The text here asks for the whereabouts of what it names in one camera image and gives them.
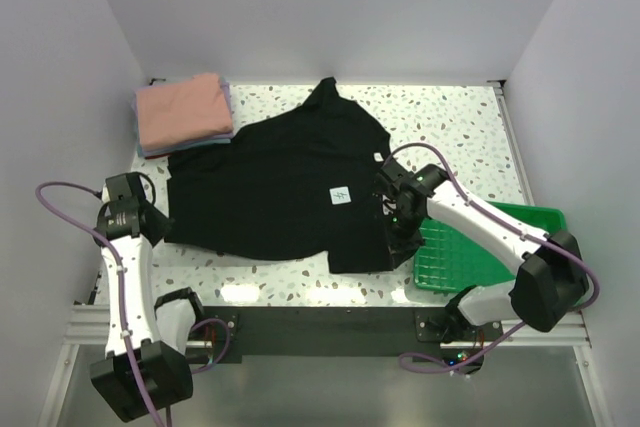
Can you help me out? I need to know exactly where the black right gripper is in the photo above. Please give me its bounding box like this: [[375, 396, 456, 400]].
[[375, 206, 426, 269]]

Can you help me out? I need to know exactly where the black t shirt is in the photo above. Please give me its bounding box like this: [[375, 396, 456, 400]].
[[165, 78, 393, 274]]

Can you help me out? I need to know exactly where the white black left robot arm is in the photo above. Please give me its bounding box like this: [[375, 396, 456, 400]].
[[90, 172, 207, 422]]

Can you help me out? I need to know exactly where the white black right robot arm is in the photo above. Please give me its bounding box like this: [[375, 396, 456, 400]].
[[375, 159, 595, 342]]

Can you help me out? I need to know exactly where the stack of folded shirts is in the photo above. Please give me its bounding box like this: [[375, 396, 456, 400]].
[[130, 79, 236, 161]]

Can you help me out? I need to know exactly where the green plastic tray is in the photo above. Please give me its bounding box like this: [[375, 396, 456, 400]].
[[413, 202, 567, 294]]

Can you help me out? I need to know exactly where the pink folded t shirt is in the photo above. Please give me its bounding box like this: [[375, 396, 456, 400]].
[[135, 73, 234, 151]]

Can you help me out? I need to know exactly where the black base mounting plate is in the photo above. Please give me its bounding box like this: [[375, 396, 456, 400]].
[[187, 306, 503, 367]]

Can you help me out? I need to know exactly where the aluminium frame rail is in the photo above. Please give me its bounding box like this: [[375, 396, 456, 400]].
[[489, 81, 592, 349]]

